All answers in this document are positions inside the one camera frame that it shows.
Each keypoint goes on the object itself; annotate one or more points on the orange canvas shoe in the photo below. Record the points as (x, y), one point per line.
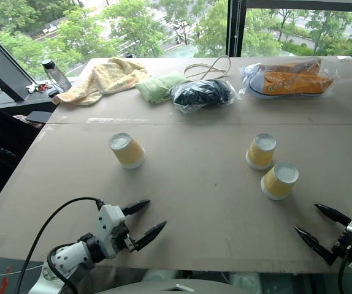
(289, 66)
(295, 84)

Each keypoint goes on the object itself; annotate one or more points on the folded green towel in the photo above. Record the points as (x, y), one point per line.
(157, 85)

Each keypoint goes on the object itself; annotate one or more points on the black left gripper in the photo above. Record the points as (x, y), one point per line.
(124, 238)

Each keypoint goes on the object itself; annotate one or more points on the slanted dark window frame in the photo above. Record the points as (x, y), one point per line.
(2, 67)

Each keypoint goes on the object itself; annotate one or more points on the yellow paper cup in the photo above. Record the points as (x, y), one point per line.
(129, 153)
(278, 183)
(259, 154)

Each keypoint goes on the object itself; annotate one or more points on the grey rounded shape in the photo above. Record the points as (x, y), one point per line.
(170, 288)

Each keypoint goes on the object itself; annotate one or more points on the black window frame pillar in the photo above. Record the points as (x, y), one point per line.
(236, 27)

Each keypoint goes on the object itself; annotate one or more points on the black item in plastic bag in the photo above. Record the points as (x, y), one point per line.
(200, 95)

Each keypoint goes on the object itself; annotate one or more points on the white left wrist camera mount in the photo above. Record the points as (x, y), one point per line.
(108, 226)

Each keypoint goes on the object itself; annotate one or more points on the dark chair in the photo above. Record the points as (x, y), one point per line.
(1, 147)

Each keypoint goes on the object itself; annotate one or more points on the clear water bottle black lid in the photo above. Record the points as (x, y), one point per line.
(56, 75)

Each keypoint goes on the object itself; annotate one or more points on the clear plastic shoe bag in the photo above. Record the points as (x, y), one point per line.
(326, 73)

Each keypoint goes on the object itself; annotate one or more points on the pale yellow towel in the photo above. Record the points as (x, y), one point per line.
(111, 78)

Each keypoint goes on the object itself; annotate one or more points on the bunch of keys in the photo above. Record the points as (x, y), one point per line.
(36, 88)

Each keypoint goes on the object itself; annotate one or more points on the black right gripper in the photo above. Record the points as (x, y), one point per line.
(346, 245)

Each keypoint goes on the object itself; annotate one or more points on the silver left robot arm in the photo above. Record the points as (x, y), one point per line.
(67, 258)

